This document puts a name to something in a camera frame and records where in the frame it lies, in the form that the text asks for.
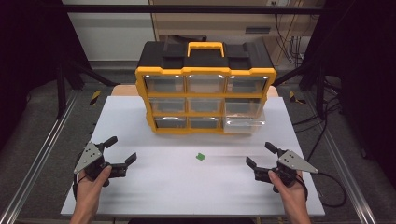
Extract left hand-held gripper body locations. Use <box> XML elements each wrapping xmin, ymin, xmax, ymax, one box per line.
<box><xmin>73</xmin><ymin>142</ymin><xmax>127</xmax><ymax>188</ymax></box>

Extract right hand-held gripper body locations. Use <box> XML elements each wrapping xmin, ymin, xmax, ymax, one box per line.
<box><xmin>254</xmin><ymin>148</ymin><xmax>319</xmax><ymax>194</ymax></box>

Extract clear plastic drawer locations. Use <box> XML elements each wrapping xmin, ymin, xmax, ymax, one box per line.
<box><xmin>222</xmin><ymin>116</ymin><xmax>266</xmax><ymax>135</ymax></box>

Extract yellow black organizer cabinet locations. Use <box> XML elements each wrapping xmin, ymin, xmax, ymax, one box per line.
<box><xmin>134</xmin><ymin>41</ymin><xmax>277</xmax><ymax>135</ymax></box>

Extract person's left hand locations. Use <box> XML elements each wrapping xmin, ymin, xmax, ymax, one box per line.
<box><xmin>74</xmin><ymin>165</ymin><xmax>113</xmax><ymax>213</ymax></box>

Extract person's right hand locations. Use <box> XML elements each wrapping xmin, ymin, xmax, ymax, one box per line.
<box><xmin>268</xmin><ymin>170</ymin><xmax>308</xmax><ymax>215</ymax></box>

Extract yellow black hazard tape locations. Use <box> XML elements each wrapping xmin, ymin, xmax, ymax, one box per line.
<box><xmin>89</xmin><ymin>90</ymin><xmax>103</xmax><ymax>106</ymax></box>
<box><xmin>289</xmin><ymin>91</ymin><xmax>307</xmax><ymax>105</ymax></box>

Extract black metal stand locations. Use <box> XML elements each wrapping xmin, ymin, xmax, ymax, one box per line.
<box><xmin>55</xmin><ymin>59</ymin><xmax>120</xmax><ymax>119</ymax></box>
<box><xmin>273</xmin><ymin>59</ymin><xmax>329</xmax><ymax>119</ymax></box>

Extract group of clear organizer drawers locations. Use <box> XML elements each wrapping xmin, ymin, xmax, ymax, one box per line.
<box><xmin>143</xmin><ymin>74</ymin><xmax>269</xmax><ymax>129</ymax></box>

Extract black curtain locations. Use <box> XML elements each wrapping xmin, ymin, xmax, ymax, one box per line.
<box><xmin>303</xmin><ymin>0</ymin><xmax>396</xmax><ymax>179</ymax></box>
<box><xmin>0</xmin><ymin>0</ymin><xmax>92</xmax><ymax>151</ymax></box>

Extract black horizontal bar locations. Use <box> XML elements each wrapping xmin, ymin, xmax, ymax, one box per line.
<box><xmin>62</xmin><ymin>4</ymin><xmax>325</xmax><ymax>15</ymax></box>

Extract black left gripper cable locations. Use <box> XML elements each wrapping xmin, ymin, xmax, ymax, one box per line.
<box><xmin>72</xmin><ymin>172</ymin><xmax>89</xmax><ymax>201</ymax></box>

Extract black floor cables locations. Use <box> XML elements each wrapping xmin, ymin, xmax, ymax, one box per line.
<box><xmin>292</xmin><ymin>77</ymin><xmax>344</xmax><ymax>162</ymax></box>

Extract aluminium frame rail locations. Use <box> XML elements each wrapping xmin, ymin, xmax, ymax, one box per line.
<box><xmin>0</xmin><ymin>90</ymin><xmax>80</xmax><ymax>224</ymax></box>
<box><xmin>306</xmin><ymin>92</ymin><xmax>378</xmax><ymax>224</ymax></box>

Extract hanging black cable bundle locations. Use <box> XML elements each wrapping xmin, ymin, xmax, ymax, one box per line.
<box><xmin>274</xmin><ymin>13</ymin><xmax>304</xmax><ymax>67</ymax></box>

